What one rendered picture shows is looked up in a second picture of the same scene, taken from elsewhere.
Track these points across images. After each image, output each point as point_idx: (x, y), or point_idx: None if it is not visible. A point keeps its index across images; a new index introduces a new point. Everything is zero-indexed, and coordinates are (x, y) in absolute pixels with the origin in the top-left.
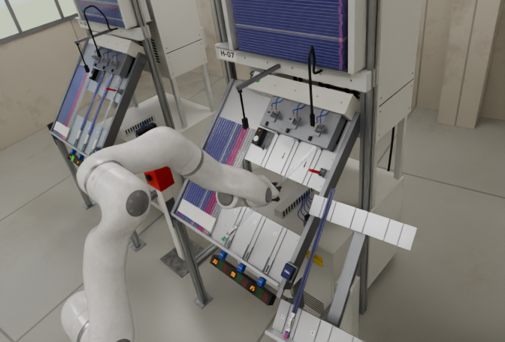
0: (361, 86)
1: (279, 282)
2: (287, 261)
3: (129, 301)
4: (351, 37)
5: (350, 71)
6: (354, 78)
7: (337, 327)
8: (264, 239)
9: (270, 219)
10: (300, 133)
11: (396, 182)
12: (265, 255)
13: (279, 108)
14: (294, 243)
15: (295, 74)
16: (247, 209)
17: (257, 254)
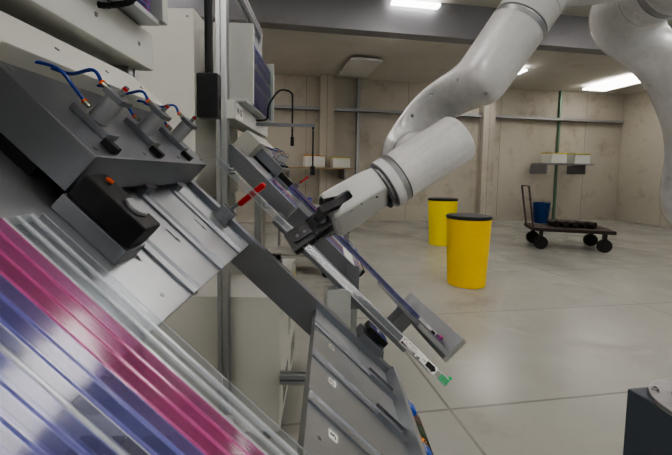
0: (148, 56)
1: (385, 374)
2: (363, 332)
3: (662, 172)
4: None
5: (165, 19)
6: (141, 40)
7: (389, 296)
8: (349, 374)
9: (313, 343)
10: (169, 152)
11: None
12: (369, 383)
13: (69, 102)
14: (329, 323)
15: None
16: (313, 390)
17: (378, 401)
